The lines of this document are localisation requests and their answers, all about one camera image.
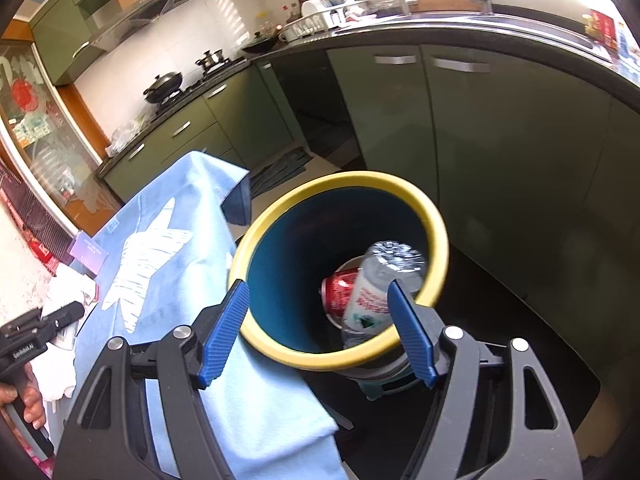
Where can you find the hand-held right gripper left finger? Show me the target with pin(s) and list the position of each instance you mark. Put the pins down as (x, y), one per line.
(222, 332)

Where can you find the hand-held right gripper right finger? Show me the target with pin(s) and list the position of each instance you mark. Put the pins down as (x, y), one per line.
(412, 335)

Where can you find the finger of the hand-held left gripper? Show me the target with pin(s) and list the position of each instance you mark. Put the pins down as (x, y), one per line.
(62, 317)

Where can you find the white tissue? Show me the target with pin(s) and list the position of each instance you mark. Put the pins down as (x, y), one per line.
(65, 285)

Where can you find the clear bottle with white label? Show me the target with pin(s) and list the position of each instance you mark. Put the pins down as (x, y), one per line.
(372, 300)

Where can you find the purple cardboard box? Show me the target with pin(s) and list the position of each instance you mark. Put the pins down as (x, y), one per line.
(87, 252)

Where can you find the red soda can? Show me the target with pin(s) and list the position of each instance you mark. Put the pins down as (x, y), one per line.
(340, 290)

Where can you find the yellow rim trash bin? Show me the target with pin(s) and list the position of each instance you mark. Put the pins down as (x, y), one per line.
(280, 260)

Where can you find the person's left hand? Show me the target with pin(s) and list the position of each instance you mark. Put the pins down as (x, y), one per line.
(35, 407)

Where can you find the checked apron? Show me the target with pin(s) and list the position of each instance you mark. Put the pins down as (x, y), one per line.
(35, 230)

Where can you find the blue star tablecloth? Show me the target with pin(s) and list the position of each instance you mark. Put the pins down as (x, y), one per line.
(280, 410)

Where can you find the dark striped floor mat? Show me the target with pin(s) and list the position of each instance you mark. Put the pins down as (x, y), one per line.
(280, 172)

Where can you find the glass sliding door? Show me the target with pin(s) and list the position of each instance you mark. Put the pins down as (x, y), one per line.
(50, 135)

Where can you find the green lower cabinets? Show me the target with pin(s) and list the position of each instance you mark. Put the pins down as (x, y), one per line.
(475, 160)

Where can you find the green cabinets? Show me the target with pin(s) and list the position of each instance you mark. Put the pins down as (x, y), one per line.
(55, 35)
(475, 160)

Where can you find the plastic bags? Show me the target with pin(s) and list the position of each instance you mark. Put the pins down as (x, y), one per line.
(125, 135)

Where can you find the gas stove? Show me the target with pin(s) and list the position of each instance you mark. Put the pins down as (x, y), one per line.
(200, 82)

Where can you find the black wok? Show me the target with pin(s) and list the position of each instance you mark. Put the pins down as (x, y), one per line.
(165, 85)

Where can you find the steel pot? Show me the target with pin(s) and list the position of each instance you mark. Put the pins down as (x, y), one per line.
(211, 60)

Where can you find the green upper cabinets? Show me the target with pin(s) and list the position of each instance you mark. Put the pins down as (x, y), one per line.
(55, 35)

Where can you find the black pan with lid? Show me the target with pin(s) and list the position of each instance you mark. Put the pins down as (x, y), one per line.
(260, 44)

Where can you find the white mug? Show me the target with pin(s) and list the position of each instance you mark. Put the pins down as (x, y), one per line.
(283, 37)

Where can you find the black kitchen countertop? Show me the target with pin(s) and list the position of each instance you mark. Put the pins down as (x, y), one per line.
(450, 25)

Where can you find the steel range hood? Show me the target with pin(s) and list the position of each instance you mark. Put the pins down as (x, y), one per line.
(150, 7)

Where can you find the white dish rack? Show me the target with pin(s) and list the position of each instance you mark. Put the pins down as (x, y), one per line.
(320, 22)

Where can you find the steel sink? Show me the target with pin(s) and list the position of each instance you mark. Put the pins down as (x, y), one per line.
(540, 27)

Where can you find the condiment bottles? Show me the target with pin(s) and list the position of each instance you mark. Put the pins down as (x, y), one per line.
(299, 5)

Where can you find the red box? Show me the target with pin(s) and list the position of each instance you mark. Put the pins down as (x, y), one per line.
(600, 25)

